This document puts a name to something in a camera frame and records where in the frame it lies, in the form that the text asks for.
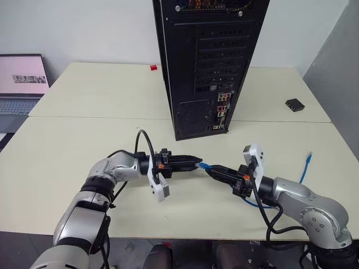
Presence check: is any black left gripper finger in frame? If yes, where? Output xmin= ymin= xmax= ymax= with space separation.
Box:
xmin=171 ymin=163 xmax=199 ymax=173
xmin=171 ymin=154 xmax=202 ymax=164

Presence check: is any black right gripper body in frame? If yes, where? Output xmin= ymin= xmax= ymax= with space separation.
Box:
xmin=232 ymin=164 xmax=254 ymax=198

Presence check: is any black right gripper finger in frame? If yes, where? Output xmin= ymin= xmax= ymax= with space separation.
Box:
xmin=206 ymin=169 xmax=238 ymax=188
xmin=212 ymin=165 xmax=241 ymax=178

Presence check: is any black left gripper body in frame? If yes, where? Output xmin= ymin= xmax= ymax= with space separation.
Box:
xmin=154 ymin=149 xmax=173 ymax=179

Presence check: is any blue ethernet cable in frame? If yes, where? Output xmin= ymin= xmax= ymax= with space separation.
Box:
xmin=196 ymin=152 xmax=314 ymax=210

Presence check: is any black computer tower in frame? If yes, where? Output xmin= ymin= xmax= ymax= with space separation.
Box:
xmin=152 ymin=0 xmax=271 ymax=142

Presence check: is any dark rounded shape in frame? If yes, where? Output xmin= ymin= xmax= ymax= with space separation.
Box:
xmin=145 ymin=243 xmax=173 ymax=269

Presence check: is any small black adapter box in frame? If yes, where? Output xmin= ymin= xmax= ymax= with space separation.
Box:
xmin=285 ymin=98 xmax=306 ymax=113

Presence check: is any grey partition panel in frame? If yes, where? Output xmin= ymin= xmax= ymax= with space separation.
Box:
xmin=302 ymin=0 xmax=359 ymax=166

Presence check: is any open grey laptop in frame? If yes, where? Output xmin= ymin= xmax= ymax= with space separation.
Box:
xmin=0 ymin=53 xmax=51 ymax=134

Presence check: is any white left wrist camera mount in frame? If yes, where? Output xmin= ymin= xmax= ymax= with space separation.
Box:
xmin=146 ymin=155 xmax=171 ymax=203

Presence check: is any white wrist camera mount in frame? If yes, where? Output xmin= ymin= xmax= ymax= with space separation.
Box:
xmin=146 ymin=155 xmax=171 ymax=203
xmin=242 ymin=143 xmax=265 ymax=194

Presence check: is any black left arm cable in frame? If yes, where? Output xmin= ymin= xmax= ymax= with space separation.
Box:
xmin=106 ymin=129 xmax=162 ymax=210

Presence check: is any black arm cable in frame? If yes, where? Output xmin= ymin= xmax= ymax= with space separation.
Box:
xmin=248 ymin=158 xmax=309 ymax=250
xmin=106 ymin=129 xmax=162 ymax=210

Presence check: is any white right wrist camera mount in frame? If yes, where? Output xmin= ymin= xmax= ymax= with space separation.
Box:
xmin=242 ymin=143 xmax=265 ymax=194

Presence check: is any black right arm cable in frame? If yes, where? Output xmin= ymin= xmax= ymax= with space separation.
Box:
xmin=248 ymin=158 xmax=309 ymax=250

